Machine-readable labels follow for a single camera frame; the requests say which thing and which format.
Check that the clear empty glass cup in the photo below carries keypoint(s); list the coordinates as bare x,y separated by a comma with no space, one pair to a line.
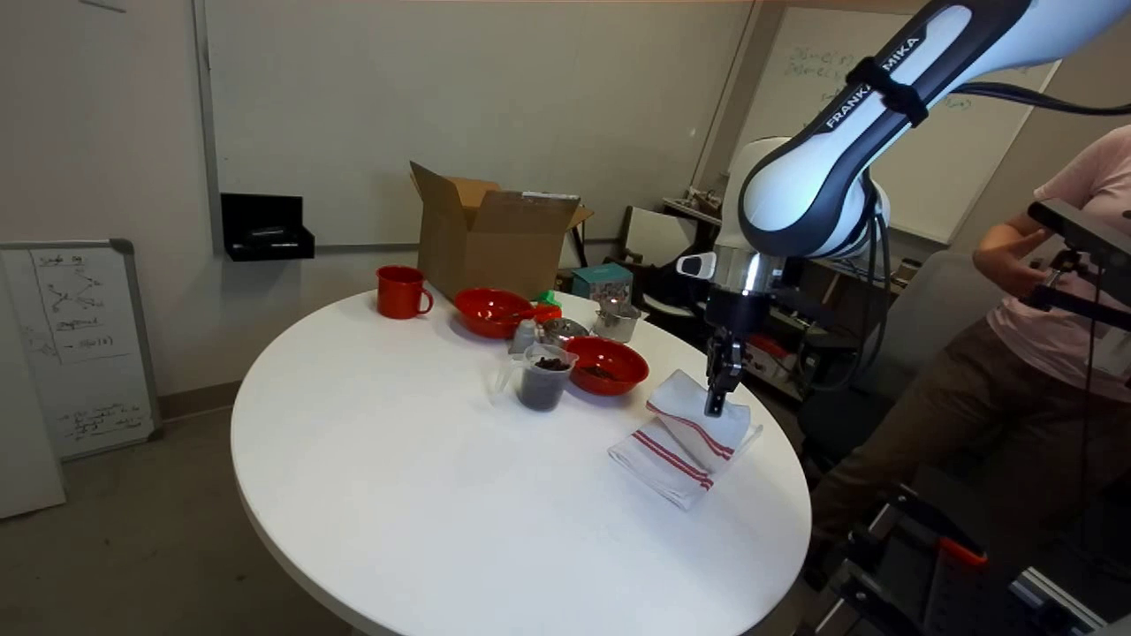
617,318

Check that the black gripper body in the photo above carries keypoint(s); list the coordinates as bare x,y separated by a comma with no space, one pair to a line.
737,324

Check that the black chair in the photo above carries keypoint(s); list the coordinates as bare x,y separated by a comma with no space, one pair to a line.
666,284

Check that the small framed whiteboard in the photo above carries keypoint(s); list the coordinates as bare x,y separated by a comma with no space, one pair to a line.
91,339

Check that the white towel with red stripes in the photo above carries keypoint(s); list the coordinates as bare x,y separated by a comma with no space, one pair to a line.
685,454

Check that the red bowl with dark beans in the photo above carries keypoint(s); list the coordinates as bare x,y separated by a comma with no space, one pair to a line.
612,369

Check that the small red green bottle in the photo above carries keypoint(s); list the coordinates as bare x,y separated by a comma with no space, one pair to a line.
547,311

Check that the red mug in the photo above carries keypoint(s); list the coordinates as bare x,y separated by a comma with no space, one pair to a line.
401,291

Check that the teal box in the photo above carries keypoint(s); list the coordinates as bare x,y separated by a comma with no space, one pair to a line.
603,280

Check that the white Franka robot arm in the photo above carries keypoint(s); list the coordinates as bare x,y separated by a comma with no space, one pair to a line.
824,177

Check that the black camera stand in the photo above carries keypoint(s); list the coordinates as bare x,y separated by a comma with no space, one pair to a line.
1079,230

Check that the large blank wall whiteboard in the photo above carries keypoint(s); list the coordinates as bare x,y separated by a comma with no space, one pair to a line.
356,117

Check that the empty red bowl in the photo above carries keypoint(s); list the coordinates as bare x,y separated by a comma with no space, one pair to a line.
488,311

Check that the clear cup with dark beans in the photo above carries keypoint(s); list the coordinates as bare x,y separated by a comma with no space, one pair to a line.
544,388

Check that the black case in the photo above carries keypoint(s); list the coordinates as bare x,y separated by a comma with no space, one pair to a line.
268,229

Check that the open cardboard box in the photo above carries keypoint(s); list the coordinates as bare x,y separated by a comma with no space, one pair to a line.
498,243

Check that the cluttered shelf unit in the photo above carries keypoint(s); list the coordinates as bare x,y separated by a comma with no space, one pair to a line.
816,339

